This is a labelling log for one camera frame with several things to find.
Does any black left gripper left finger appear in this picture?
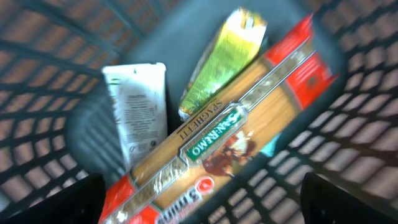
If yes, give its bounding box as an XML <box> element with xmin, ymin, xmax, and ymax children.
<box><xmin>1</xmin><ymin>174</ymin><xmax>105</xmax><ymax>224</ymax></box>

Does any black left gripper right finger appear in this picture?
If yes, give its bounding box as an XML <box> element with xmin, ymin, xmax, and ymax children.
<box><xmin>300</xmin><ymin>172</ymin><xmax>397</xmax><ymax>224</ymax></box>

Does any teal tissue wipes pack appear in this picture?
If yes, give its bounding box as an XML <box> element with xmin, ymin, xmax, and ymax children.
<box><xmin>260</xmin><ymin>133</ymin><xmax>280</xmax><ymax>157</ymax></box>

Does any red spaghetti packet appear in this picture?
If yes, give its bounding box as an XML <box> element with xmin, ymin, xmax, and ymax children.
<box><xmin>99</xmin><ymin>16</ymin><xmax>335</xmax><ymax>224</ymax></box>

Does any white cosmetic tube gold cap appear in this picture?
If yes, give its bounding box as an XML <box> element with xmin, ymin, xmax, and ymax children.
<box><xmin>102</xmin><ymin>63</ymin><xmax>167</xmax><ymax>170</ymax></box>

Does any green tea packet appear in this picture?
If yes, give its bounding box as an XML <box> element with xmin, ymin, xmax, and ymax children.
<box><xmin>178</xmin><ymin>7</ymin><xmax>268</xmax><ymax>121</ymax></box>

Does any grey plastic shopping basket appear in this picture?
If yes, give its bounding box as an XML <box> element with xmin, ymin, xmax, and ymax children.
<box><xmin>1</xmin><ymin>1</ymin><xmax>397</xmax><ymax>223</ymax></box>

